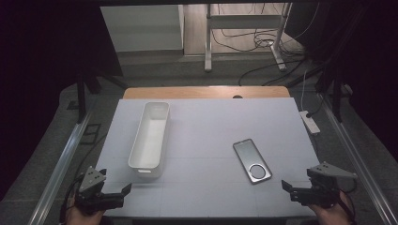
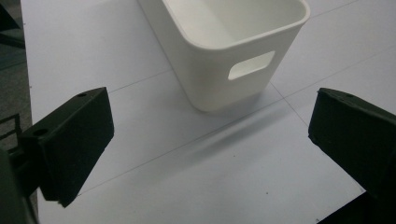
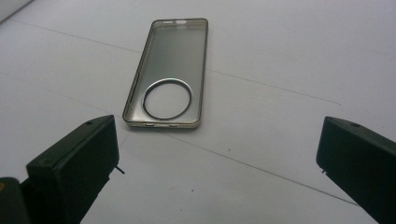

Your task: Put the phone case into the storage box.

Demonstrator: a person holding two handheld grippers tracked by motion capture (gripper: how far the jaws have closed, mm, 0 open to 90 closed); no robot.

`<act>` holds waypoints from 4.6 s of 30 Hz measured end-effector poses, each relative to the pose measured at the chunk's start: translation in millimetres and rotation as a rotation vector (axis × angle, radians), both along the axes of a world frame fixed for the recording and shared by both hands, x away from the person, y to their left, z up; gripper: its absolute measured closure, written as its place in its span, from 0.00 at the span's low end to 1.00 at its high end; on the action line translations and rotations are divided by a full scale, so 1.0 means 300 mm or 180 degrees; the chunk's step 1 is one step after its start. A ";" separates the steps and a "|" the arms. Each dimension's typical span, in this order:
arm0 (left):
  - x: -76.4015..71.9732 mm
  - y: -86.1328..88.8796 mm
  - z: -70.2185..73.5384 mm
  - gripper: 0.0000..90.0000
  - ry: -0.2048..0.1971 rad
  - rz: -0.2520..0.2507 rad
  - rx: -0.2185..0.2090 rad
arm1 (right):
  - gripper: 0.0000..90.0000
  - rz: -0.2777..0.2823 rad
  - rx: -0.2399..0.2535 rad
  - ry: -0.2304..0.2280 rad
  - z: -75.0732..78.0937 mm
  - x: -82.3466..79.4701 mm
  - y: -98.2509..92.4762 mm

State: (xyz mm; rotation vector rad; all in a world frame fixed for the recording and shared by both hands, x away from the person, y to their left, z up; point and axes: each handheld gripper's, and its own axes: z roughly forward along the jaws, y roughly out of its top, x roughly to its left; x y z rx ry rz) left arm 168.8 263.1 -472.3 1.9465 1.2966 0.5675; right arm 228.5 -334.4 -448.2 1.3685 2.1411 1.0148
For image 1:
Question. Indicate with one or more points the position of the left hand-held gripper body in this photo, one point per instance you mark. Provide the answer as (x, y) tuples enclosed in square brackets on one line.
[(94, 200)]

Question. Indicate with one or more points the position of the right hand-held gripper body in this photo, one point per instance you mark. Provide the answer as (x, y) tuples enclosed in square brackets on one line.
[(319, 193)]

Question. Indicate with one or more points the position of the white plastic bin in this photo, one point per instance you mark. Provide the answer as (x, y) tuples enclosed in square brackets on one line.
[(150, 140)]

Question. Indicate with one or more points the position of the person's left hand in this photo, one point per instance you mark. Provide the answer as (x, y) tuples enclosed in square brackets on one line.
[(81, 218)]

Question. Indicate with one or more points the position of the person's right hand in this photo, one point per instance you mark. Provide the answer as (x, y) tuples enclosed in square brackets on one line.
[(334, 216)]

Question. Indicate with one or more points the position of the white power strip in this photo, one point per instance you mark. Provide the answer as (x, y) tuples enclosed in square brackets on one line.
[(310, 123)]

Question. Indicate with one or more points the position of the black stand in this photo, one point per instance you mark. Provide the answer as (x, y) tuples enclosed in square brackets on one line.
[(82, 97), (336, 97)]

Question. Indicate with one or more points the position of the white board sheet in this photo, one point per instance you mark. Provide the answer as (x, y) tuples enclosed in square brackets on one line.
[(203, 125)]

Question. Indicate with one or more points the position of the wooden table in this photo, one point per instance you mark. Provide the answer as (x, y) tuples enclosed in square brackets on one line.
[(194, 92)]

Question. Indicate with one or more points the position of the white cabinet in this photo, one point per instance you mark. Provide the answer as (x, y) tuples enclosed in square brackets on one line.
[(144, 28)]

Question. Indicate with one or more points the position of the aluminium rail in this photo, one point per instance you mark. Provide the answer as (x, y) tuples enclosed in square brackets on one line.
[(59, 175), (356, 156)]

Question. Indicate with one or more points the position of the white desk frame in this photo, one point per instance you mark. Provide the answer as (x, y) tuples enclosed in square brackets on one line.
[(244, 22)]

